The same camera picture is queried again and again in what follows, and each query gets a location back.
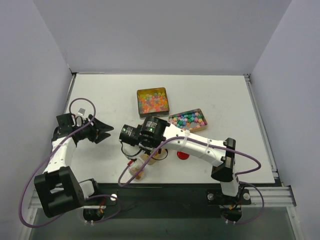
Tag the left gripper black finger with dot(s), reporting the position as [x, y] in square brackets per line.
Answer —
[101, 126]
[102, 136]

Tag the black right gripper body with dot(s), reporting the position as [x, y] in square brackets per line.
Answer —
[139, 145]

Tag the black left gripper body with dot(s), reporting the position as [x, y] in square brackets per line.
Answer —
[93, 130]

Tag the gold tin popsicle candies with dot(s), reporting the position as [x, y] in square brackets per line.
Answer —
[159, 155]

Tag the gold tin neon star candies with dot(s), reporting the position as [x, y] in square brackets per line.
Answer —
[152, 102]

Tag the gold tin pastel star candies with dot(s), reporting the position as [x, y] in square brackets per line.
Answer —
[192, 120]

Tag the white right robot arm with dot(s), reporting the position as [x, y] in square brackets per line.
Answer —
[156, 133]

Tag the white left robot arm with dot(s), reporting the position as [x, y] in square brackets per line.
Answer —
[58, 189]

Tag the clear glass jar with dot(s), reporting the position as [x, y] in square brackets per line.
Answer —
[134, 168]

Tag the red jar lid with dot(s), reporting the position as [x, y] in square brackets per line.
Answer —
[182, 155]

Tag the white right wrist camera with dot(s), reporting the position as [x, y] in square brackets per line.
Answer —
[131, 155]

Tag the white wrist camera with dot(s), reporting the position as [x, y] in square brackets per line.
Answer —
[131, 155]
[81, 112]

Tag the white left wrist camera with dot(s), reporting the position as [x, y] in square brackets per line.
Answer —
[81, 112]

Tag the aluminium frame rail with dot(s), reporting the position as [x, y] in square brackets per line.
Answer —
[274, 197]

